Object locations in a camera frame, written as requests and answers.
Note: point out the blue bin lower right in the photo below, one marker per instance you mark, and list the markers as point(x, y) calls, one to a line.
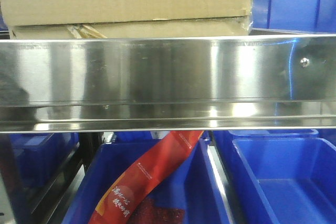
point(285, 180)

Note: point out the red snack package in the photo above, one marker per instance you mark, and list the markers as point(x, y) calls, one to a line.
point(123, 197)

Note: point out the blue bin behind right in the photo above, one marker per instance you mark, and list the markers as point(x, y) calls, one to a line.
point(224, 139)

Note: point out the blue bin upper right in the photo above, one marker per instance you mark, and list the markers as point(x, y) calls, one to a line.
point(299, 15)

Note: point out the silver screw on rail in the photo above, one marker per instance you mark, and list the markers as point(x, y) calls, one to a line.
point(305, 62)

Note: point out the stainless steel shelf rail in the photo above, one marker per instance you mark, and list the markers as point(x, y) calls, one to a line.
point(206, 83)

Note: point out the black shelf frame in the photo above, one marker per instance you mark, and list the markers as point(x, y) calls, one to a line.
point(24, 206)

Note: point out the blue bin lower left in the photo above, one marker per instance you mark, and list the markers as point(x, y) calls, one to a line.
point(38, 156)

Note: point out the brown cardboard carton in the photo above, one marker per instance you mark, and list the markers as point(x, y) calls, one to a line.
point(65, 19)

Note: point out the blue bin with snack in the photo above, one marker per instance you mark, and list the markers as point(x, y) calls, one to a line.
point(192, 187)

